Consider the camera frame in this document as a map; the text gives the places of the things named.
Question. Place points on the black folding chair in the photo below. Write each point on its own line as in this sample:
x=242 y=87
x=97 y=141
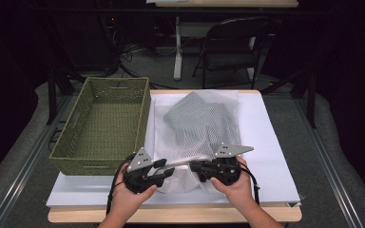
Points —
x=231 y=47

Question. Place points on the wooden table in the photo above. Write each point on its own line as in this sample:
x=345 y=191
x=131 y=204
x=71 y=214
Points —
x=187 y=215

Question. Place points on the white-legged wooden desk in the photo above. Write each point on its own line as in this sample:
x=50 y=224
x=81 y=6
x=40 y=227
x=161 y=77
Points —
x=178 y=47

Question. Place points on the aluminium floor rail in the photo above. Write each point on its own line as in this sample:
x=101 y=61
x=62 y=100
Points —
x=22 y=167
x=329 y=164

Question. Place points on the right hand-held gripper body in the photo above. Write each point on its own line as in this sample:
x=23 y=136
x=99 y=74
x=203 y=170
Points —
x=225 y=167

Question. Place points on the dark grey garment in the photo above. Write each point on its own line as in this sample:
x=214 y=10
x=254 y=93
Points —
x=199 y=123

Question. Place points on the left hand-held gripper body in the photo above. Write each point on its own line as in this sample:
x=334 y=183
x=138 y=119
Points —
x=141 y=158

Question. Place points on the black metal stand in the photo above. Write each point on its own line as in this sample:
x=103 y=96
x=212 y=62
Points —
x=312 y=101
x=51 y=95

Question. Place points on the white mesh laundry bag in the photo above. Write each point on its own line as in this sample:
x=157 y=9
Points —
x=183 y=152

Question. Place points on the white board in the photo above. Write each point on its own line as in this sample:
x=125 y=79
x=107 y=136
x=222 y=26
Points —
x=266 y=158

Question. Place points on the person's right hand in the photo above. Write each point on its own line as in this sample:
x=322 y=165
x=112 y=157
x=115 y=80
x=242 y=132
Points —
x=239 y=193

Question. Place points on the person's left hand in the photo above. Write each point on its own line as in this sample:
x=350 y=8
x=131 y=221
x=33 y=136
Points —
x=126 y=202

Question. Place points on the green woven basket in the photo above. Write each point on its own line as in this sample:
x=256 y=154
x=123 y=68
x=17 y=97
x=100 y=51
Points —
x=107 y=126

